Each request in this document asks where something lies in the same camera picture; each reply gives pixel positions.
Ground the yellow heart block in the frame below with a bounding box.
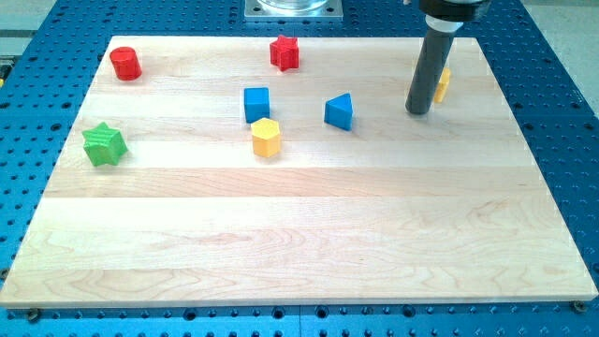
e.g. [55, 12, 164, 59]
[433, 67, 451, 103]

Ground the black robot arm end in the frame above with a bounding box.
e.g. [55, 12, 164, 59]
[418, 0, 492, 22]

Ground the yellow hexagon block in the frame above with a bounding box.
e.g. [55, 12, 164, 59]
[251, 118, 281, 157]

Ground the blue triangle block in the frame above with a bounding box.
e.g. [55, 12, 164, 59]
[324, 93, 354, 131]

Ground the blue cube block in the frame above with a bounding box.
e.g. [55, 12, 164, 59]
[243, 87, 270, 124]

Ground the wooden board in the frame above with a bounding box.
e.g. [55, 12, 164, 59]
[1, 36, 597, 308]

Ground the red star block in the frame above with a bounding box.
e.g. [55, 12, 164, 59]
[270, 35, 300, 71]

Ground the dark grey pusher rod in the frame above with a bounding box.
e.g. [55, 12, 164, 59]
[405, 15, 463, 115]

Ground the green star block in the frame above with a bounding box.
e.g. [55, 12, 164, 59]
[82, 122, 128, 167]

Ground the red cylinder block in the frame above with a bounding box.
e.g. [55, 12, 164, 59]
[110, 47, 142, 81]

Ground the left board clamp screw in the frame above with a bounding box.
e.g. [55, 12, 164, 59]
[25, 308, 42, 323]

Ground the board clamp screw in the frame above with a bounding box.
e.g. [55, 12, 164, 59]
[25, 308, 42, 323]
[570, 300, 588, 314]

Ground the right board clamp screw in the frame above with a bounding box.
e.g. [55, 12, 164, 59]
[570, 300, 588, 314]

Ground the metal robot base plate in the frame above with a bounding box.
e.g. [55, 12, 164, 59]
[243, 0, 343, 22]

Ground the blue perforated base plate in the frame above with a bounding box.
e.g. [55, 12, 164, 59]
[1, 1, 598, 336]

